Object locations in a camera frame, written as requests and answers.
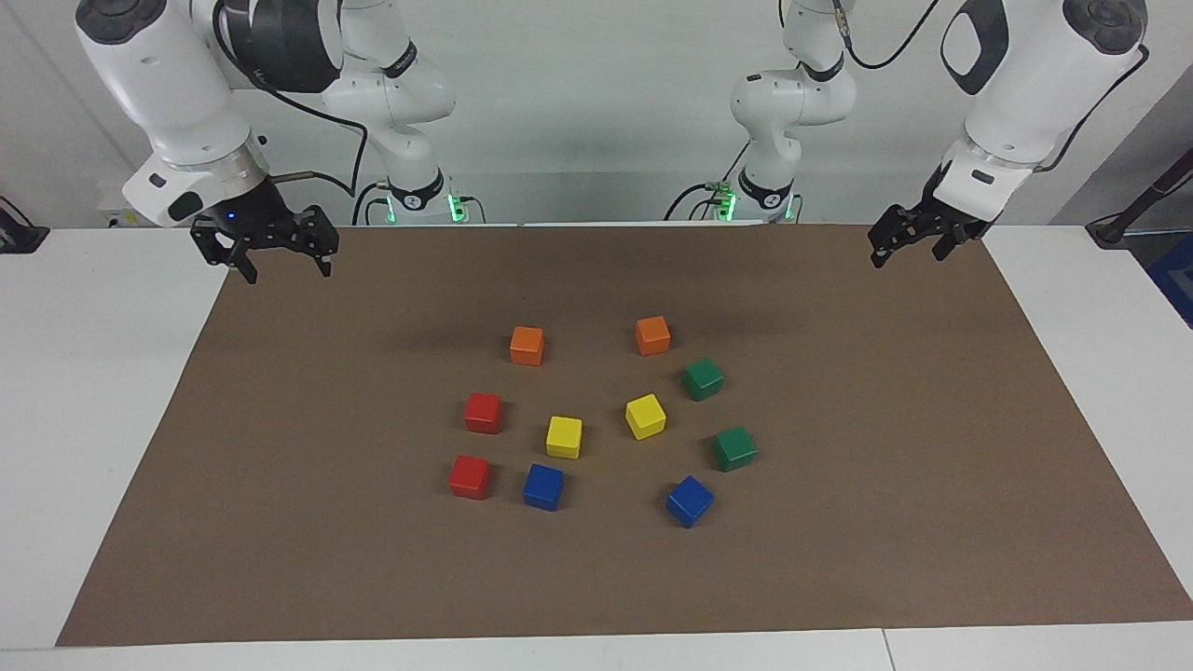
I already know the green wooden block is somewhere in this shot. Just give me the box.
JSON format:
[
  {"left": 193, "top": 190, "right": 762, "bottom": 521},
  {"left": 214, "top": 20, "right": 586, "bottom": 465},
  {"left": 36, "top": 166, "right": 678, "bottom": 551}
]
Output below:
[
  {"left": 680, "top": 357, "right": 726, "bottom": 403},
  {"left": 712, "top": 425, "right": 759, "bottom": 472}
]

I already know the red wooden block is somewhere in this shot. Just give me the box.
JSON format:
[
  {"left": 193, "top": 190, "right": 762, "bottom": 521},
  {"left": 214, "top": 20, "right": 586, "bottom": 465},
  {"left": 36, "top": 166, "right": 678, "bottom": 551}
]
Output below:
[
  {"left": 463, "top": 391, "right": 505, "bottom": 435},
  {"left": 447, "top": 454, "right": 492, "bottom": 501}
]

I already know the black stand pole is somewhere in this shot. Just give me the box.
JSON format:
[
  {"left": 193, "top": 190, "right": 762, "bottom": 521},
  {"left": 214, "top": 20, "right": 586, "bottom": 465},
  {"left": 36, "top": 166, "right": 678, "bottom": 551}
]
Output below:
[{"left": 1086, "top": 149, "right": 1193, "bottom": 249}]

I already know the brown table mat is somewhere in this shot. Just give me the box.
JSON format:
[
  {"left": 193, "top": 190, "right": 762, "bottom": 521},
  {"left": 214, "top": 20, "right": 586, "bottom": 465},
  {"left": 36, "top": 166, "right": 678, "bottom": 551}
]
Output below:
[{"left": 54, "top": 224, "right": 1193, "bottom": 649}]

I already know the blue box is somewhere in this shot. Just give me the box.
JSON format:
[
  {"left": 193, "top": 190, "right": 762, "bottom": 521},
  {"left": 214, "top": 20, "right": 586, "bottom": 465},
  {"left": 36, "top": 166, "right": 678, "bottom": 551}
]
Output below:
[{"left": 1148, "top": 233, "right": 1193, "bottom": 329}]

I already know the yellow wooden block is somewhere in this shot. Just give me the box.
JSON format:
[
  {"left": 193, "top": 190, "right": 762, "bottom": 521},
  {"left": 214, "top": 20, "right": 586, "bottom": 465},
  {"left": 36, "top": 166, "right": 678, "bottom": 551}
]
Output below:
[
  {"left": 624, "top": 393, "right": 668, "bottom": 441},
  {"left": 545, "top": 416, "right": 583, "bottom": 460}
]

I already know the blue wooden block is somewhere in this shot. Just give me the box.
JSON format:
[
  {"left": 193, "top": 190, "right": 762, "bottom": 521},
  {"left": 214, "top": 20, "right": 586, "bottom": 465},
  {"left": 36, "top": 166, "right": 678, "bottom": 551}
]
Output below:
[
  {"left": 665, "top": 474, "right": 716, "bottom": 529},
  {"left": 522, "top": 463, "right": 566, "bottom": 513}
]

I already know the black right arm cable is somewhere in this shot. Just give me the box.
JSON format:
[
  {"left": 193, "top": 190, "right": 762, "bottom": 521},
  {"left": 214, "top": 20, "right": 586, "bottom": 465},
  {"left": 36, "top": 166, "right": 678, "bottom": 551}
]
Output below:
[{"left": 213, "top": 0, "right": 371, "bottom": 226}]

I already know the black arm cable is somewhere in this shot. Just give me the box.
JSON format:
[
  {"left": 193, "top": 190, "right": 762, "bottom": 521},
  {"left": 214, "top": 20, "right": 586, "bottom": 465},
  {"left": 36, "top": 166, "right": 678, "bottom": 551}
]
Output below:
[
  {"left": 213, "top": 0, "right": 371, "bottom": 226},
  {"left": 832, "top": 0, "right": 1149, "bottom": 176}
]

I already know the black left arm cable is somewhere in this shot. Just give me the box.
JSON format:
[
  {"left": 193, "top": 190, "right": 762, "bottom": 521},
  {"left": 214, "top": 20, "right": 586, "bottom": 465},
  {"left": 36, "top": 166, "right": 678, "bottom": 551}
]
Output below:
[{"left": 832, "top": 0, "right": 1149, "bottom": 176}]

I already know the black base cable bundle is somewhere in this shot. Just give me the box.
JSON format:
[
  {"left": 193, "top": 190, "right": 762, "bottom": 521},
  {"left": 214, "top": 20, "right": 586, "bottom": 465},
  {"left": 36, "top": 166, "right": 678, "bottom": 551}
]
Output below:
[{"left": 664, "top": 140, "right": 751, "bottom": 223}]

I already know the black clamp mount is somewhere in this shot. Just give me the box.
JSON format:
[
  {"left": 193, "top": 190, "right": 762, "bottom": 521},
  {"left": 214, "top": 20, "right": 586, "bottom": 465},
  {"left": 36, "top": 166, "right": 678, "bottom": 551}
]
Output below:
[{"left": 0, "top": 196, "right": 49, "bottom": 254}]

